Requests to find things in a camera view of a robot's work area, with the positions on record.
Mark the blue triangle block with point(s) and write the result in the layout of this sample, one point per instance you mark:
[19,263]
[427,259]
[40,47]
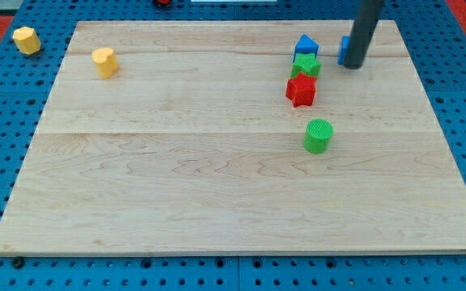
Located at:
[306,45]

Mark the blue cube block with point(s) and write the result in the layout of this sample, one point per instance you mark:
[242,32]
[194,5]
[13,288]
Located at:
[343,46]

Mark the light wooden board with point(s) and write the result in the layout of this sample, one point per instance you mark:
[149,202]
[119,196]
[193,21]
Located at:
[193,148]

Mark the green cylinder block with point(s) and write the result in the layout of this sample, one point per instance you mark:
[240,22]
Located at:
[317,136]

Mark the red star block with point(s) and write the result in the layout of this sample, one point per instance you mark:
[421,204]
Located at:
[301,90]

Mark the green star block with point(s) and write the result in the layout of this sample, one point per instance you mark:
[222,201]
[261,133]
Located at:
[307,64]

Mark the yellow heart block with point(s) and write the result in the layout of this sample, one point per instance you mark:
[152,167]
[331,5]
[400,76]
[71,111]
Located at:
[105,61]

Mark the red block at top edge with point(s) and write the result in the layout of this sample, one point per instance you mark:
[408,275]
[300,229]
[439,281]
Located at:
[162,2]

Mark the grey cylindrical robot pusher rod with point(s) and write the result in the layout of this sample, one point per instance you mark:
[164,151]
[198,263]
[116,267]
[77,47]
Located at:
[362,32]

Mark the yellow hexagon block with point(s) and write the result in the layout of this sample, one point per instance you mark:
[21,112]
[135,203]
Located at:
[26,40]

